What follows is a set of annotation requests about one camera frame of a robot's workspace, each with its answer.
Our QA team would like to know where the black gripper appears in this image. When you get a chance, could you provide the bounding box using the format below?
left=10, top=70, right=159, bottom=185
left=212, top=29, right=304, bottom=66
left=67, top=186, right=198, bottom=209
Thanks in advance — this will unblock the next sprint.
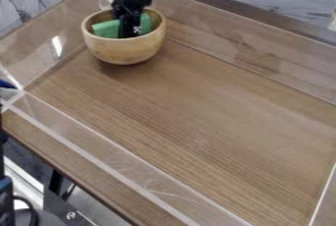
left=112, top=0, right=152, bottom=38

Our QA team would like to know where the green rectangular block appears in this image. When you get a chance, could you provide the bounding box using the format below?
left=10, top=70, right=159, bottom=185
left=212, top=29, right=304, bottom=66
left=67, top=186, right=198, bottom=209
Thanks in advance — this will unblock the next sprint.
left=92, top=13, right=152, bottom=38

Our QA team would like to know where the light brown wooden bowl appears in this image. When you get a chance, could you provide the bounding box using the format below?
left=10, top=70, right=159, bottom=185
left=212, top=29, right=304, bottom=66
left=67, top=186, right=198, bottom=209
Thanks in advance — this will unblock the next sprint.
left=82, top=8, right=167, bottom=65

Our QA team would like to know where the blue object at edge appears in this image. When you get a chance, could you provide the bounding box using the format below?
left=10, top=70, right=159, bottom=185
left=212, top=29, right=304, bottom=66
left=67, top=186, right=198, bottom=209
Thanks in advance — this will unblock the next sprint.
left=0, top=79, right=16, bottom=88

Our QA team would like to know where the black table leg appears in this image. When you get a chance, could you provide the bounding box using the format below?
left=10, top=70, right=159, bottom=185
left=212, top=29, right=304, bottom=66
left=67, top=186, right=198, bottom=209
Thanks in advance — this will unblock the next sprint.
left=48, top=170, right=64, bottom=196

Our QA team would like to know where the clear acrylic tray wall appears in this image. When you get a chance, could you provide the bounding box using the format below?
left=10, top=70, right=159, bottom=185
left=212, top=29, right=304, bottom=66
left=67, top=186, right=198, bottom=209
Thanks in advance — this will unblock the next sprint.
left=0, top=0, right=336, bottom=226

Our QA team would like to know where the black metal base plate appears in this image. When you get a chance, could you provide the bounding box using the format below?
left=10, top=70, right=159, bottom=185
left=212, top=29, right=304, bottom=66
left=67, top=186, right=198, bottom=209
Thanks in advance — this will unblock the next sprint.
left=43, top=189, right=98, bottom=226

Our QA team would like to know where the black cable loop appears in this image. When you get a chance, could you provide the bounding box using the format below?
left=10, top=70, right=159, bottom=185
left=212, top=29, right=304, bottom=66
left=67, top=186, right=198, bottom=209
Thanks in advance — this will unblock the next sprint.
left=12, top=196, right=43, bottom=226

